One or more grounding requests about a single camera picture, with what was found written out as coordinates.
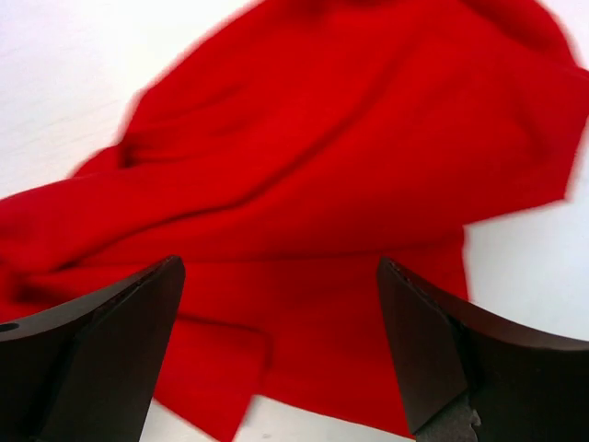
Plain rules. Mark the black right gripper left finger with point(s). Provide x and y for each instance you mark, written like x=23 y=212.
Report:
x=86 y=370

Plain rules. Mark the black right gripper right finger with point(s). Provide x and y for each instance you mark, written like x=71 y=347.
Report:
x=466 y=374

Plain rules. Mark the red t-shirt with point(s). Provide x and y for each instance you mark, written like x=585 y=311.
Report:
x=281 y=159

